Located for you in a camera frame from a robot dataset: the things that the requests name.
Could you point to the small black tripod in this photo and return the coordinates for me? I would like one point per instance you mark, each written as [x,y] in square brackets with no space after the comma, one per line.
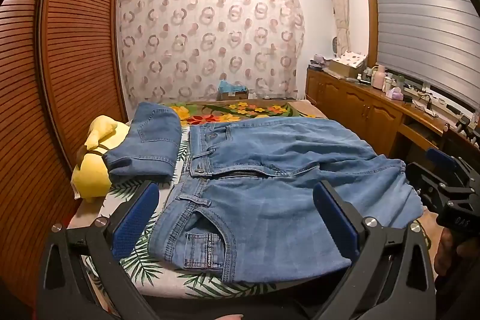
[465,127]

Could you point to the pink bottle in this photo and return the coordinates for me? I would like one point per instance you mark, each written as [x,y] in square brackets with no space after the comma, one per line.
[378,78]

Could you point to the brown louvered wardrobe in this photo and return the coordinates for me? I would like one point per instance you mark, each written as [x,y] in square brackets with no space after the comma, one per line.
[75,42]

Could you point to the small purple container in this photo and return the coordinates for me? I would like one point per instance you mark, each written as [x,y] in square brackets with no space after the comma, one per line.
[394,94]

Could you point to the blue denim pants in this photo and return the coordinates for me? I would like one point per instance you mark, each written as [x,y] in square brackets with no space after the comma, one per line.
[270,200]
[150,140]

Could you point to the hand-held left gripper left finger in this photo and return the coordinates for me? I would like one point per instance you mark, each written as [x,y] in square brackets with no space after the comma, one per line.
[135,220]

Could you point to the leaf print bed sheet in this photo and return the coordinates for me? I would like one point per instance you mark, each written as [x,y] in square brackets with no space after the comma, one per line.
[176,278]

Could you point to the floral blanket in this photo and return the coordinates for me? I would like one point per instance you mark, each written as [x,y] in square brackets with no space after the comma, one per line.
[232,112]

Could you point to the cardboard box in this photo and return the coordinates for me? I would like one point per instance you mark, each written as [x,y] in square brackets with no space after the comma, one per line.
[234,96]

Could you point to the beige tied window curtain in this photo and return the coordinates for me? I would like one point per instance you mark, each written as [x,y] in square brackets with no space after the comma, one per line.
[339,5]

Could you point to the white dotted box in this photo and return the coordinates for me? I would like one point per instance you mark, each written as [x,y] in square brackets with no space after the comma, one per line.
[348,61]

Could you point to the small round mirror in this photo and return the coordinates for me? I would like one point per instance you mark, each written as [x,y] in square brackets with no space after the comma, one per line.
[335,45]

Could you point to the wooden side cabinet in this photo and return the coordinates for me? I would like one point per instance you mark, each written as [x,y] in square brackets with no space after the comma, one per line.
[360,106]

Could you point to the grey striped window blind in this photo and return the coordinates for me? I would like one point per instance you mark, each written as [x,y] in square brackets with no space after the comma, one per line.
[420,24]

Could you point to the yellow plush toy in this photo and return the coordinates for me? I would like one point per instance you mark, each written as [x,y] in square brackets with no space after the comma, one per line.
[90,177]

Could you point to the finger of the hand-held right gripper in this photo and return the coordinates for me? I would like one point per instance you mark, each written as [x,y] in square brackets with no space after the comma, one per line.
[416,175]
[440,155]

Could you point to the white power strip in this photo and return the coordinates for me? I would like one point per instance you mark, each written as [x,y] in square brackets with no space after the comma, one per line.
[420,95]

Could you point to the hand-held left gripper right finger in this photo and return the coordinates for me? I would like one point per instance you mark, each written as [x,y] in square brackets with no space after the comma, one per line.
[334,223]

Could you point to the circle pattern sheer curtain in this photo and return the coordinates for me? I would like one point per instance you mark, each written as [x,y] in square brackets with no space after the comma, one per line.
[210,42]

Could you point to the purple box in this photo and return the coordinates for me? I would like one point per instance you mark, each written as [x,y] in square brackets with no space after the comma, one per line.
[317,60]

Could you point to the person's right hand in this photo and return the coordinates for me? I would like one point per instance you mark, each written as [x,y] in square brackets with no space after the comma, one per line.
[448,252]

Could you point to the folded blue denim pants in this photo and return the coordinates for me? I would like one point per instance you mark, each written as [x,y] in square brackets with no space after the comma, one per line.
[150,140]

